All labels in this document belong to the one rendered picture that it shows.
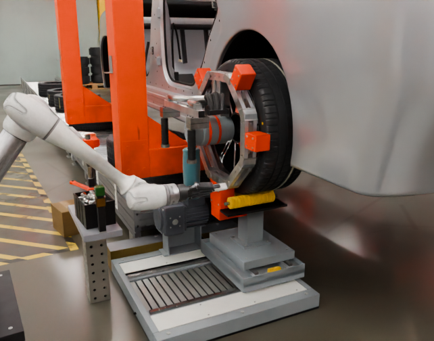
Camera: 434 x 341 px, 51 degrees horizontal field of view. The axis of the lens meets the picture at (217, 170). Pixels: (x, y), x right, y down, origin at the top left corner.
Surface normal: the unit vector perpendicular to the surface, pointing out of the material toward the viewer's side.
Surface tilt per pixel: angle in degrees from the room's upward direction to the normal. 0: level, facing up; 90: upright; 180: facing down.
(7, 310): 0
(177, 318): 0
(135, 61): 90
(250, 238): 90
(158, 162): 90
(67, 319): 0
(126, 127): 90
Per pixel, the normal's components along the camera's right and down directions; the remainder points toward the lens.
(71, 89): 0.44, 0.25
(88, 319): 0.00, -0.96
